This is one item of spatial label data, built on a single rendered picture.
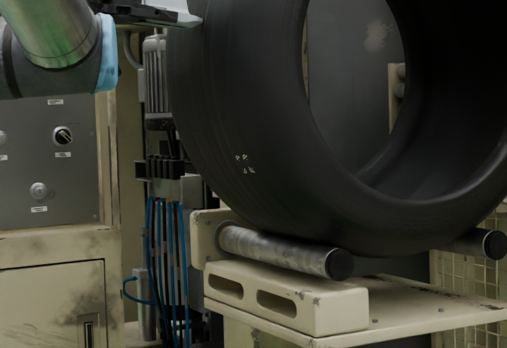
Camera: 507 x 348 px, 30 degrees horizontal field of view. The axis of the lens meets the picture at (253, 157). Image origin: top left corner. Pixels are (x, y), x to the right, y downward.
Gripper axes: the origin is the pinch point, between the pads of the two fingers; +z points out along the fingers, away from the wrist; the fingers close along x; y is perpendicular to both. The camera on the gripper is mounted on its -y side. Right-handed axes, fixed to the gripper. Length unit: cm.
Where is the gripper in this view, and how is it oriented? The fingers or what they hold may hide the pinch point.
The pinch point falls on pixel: (192, 25)
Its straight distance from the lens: 130.9
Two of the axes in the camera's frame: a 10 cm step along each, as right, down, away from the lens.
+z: 8.8, 0.7, 4.7
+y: 0.8, -10.0, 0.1
